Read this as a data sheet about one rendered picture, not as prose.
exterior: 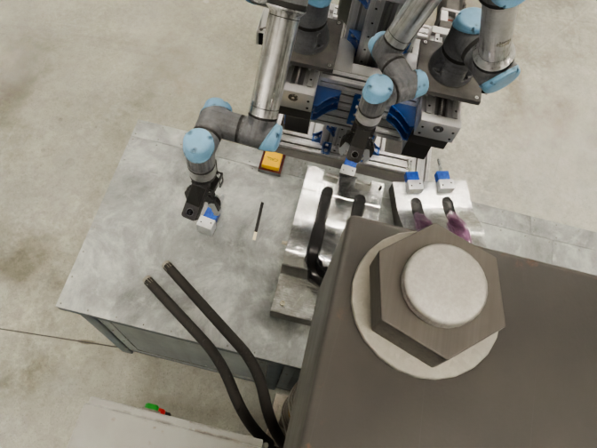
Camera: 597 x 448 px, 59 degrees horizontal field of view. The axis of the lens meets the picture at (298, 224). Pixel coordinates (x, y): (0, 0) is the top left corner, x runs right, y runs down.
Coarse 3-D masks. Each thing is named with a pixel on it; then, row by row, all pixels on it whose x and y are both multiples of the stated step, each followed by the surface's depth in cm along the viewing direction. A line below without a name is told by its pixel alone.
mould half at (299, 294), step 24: (312, 168) 173; (312, 192) 170; (336, 192) 170; (360, 192) 171; (312, 216) 167; (336, 216) 167; (288, 240) 158; (336, 240) 162; (288, 264) 154; (288, 288) 159; (312, 288) 159; (288, 312) 156; (312, 312) 156
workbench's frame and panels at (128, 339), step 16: (96, 320) 174; (112, 336) 196; (128, 336) 193; (144, 336) 185; (160, 336) 178; (128, 352) 226; (144, 352) 219; (160, 352) 211; (176, 352) 201; (192, 352) 193; (224, 352) 177; (208, 368) 218; (240, 368) 200; (272, 368) 178; (288, 368) 175; (272, 384) 213; (288, 384) 207
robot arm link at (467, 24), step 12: (468, 12) 157; (480, 12) 157; (456, 24) 157; (468, 24) 154; (480, 24) 154; (456, 36) 159; (468, 36) 156; (444, 48) 166; (456, 48) 161; (468, 48) 156
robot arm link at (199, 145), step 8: (200, 128) 130; (184, 136) 129; (192, 136) 128; (200, 136) 129; (208, 136) 129; (216, 136) 133; (184, 144) 128; (192, 144) 127; (200, 144) 128; (208, 144) 128; (216, 144) 133; (184, 152) 131; (192, 152) 127; (200, 152) 127; (208, 152) 129; (192, 160) 130; (200, 160) 130; (208, 160) 132; (192, 168) 134; (200, 168) 133; (208, 168) 135
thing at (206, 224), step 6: (210, 210) 169; (204, 216) 167; (210, 216) 168; (216, 216) 168; (198, 222) 166; (204, 222) 166; (210, 222) 166; (216, 222) 170; (198, 228) 168; (204, 228) 166; (210, 228) 165; (210, 234) 168
